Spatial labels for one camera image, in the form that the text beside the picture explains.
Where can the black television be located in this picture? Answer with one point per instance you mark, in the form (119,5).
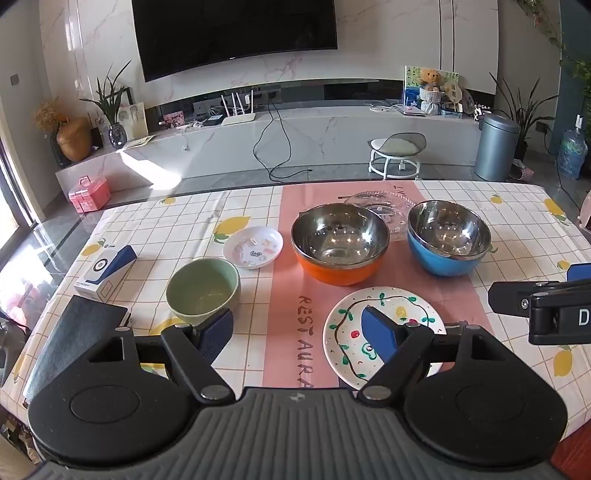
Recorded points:
(231,32)

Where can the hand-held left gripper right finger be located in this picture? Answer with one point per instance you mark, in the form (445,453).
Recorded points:
(376,330)

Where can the dried yellow flowers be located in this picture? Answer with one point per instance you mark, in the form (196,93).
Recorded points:
(51,113)

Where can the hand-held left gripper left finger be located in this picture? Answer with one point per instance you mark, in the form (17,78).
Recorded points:
(217,334)

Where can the green plant in glass vase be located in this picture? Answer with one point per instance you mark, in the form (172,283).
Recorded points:
(115,131)

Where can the hanging green vines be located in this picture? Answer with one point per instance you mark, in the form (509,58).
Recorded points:
(575,64)

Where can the tall potted plant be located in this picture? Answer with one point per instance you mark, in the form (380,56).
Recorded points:
(524,113)

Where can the lemon grid tablecloth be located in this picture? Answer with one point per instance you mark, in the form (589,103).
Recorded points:
(184,217)

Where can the white woven basket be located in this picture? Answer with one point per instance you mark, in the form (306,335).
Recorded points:
(431,101)

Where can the clear glass plate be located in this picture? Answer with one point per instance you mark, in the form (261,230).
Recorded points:
(392,203)

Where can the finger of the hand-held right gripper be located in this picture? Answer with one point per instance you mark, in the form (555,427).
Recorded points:
(508,299)
(581,272)

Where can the grey trash bin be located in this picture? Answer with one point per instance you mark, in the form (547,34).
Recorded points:
(496,147)

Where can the brown round vase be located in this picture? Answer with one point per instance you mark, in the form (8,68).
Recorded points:
(74,138)

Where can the small cartoon print plate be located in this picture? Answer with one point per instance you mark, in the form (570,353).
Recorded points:
(253,247)

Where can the pale drawing card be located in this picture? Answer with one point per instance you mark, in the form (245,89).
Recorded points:
(134,120)

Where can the orange steel bowl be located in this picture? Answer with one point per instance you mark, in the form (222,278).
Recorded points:
(339,265)

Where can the pink printed table mat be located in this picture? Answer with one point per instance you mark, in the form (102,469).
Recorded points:
(286,295)

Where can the pink storage box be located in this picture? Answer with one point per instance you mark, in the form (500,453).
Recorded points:
(90,194)

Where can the brown teddy bear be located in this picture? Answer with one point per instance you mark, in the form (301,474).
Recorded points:
(430,77)

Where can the pink photo card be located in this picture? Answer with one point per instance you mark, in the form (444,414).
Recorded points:
(174,120)

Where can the blue steel bowl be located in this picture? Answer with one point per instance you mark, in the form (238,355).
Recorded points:
(438,265)

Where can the white router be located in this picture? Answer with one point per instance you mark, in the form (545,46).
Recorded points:
(238,117)

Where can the white and blue box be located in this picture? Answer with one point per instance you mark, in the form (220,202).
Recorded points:
(104,272)

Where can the pink wrapped flower pot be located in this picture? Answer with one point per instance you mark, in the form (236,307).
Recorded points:
(521,171)

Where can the blue and green painting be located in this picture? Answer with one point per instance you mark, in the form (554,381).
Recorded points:
(411,85)

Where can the white painted fruit plate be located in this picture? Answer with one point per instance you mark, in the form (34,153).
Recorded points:
(344,337)

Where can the white rolling stool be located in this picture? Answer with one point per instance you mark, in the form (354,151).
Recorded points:
(397,145)

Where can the green ceramic bowl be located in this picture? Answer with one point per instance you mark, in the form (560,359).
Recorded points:
(203,288)

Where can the black notebook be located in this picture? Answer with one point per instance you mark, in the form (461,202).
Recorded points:
(78,332)

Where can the round paper fan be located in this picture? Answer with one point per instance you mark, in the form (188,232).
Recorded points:
(452,94)

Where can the blue water bottle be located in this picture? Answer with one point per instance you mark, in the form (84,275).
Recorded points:
(572,154)

